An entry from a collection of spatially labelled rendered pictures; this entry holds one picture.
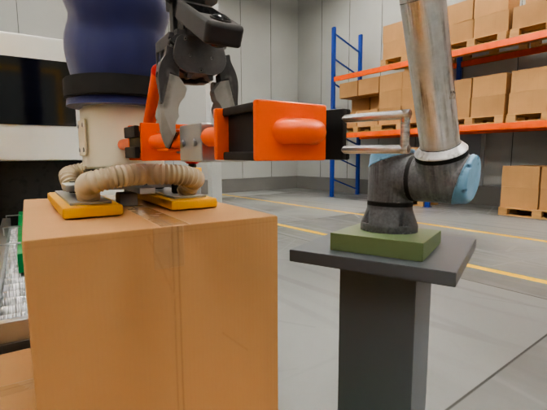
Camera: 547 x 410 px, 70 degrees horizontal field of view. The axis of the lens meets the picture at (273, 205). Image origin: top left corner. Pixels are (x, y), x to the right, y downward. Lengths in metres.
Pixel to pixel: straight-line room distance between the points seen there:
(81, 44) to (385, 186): 0.93
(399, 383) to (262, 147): 1.20
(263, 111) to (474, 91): 8.06
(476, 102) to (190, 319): 7.86
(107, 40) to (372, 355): 1.18
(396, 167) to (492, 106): 6.90
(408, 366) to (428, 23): 1.00
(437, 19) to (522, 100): 6.88
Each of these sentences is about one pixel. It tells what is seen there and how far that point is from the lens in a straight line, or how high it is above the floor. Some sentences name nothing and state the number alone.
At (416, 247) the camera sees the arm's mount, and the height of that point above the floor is 0.79.
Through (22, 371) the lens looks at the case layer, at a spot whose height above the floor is 0.54.
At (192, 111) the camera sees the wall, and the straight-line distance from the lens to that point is 11.23.
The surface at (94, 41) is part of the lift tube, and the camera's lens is 0.88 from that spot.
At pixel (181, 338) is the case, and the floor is 0.76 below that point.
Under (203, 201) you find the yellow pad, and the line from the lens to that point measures 0.82.
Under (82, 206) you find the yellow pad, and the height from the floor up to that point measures 0.97.
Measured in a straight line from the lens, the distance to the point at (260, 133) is 0.32.
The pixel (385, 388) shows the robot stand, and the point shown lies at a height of 0.29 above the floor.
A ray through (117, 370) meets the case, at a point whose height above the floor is 0.73.
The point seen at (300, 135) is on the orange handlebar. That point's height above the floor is 1.07.
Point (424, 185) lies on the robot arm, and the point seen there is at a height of 0.96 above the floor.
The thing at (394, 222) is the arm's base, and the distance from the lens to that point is 1.32.
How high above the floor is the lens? 1.05
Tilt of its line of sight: 7 degrees down
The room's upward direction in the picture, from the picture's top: straight up
